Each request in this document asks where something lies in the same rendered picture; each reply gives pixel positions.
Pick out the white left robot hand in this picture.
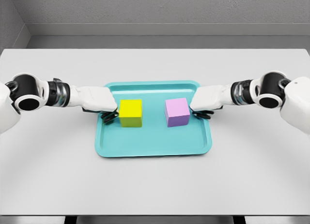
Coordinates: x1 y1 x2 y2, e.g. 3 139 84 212
81 85 120 124

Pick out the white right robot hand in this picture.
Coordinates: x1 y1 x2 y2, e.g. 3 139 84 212
189 85 223 120

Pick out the pink cube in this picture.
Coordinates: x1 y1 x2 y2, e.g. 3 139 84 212
164 97 190 128

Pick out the yellow cube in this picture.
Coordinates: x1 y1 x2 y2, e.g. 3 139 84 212
119 99 143 128

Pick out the teal plastic tray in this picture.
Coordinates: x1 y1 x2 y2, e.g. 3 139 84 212
94 80 213 158

